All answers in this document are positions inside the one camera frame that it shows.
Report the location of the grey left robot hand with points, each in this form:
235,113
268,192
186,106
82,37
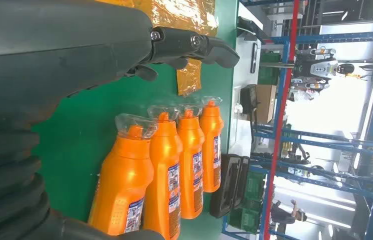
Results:
57,49

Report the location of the yellow plastic sheet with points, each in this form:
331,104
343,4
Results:
180,13

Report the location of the white table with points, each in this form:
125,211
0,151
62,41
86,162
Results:
244,66

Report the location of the black phone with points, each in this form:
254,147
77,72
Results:
254,58

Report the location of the black radio with antenna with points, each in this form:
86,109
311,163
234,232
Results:
248,99

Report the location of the green crate stack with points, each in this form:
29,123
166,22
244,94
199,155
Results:
269,68
249,205

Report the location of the small cardboard box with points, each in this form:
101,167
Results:
266,104

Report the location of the black foam case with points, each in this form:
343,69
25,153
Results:
228,185

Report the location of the white humanoid robot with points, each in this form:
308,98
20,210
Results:
322,68

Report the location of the person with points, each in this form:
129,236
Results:
284,217

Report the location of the red post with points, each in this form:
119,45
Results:
281,116

